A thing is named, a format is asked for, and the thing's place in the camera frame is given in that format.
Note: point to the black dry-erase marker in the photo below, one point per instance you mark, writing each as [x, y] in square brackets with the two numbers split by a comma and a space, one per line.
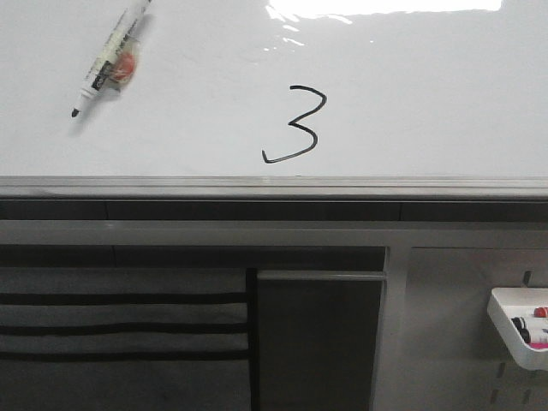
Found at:
[104, 64]

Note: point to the white whiteboard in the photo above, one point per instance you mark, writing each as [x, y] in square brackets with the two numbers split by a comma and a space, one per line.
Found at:
[280, 99]

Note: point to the dark grey panel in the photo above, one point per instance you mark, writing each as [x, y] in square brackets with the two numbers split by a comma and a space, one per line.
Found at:
[317, 339]

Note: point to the grey striped fabric organizer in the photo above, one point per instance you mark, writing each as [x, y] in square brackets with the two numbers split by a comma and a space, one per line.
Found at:
[127, 339]

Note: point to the white plastic marker tray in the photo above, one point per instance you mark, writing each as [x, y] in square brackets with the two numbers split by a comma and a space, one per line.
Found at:
[507, 303]

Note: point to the black capped marker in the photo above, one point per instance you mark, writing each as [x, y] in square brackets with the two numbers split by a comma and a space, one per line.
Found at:
[529, 323]

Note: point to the red capped marker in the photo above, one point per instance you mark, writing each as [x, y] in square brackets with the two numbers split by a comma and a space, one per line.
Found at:
[540, 312]

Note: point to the pink capped marker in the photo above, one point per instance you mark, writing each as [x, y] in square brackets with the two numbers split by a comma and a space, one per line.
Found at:
[535, 338]

